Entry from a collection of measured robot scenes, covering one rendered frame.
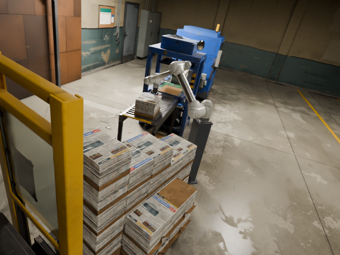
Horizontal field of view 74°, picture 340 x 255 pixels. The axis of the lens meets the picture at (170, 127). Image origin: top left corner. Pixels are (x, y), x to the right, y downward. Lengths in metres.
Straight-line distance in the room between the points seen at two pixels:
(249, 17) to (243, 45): 1.14
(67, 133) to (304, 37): 11.23
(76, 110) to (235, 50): 10.78
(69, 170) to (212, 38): 5.63
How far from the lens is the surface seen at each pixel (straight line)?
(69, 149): 0.99
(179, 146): 2.64
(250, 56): 11.50
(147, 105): 3.13
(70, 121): 0.93
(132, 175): 1.83
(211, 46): 6.32
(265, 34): 11.46
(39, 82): 1.07
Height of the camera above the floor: 2.21
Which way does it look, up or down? 27 degrees down
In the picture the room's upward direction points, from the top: 12 degrees clockwise
